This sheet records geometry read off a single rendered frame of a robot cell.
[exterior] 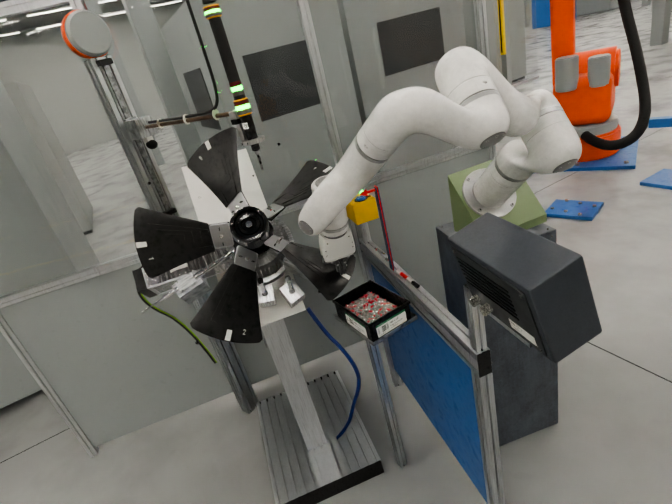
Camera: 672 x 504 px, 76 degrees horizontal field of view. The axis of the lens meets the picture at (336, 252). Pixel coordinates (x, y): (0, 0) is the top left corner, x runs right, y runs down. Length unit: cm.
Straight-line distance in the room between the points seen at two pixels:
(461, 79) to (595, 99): 398
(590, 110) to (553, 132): 366
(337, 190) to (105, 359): 174
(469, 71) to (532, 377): 130
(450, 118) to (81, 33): 140
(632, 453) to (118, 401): 236
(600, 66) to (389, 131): 401
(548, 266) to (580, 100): 416
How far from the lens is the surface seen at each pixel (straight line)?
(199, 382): 256
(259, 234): 133
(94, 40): 192
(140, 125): 181
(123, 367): 250
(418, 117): 89
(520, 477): 202
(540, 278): 78
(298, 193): 142
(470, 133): 91
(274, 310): 156
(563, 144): 125
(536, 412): 207
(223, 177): 148
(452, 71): 97
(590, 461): 210
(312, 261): 134
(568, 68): 480
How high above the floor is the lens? 165
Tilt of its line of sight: 25 degrees down
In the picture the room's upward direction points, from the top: 15 degrees counter-clockwise
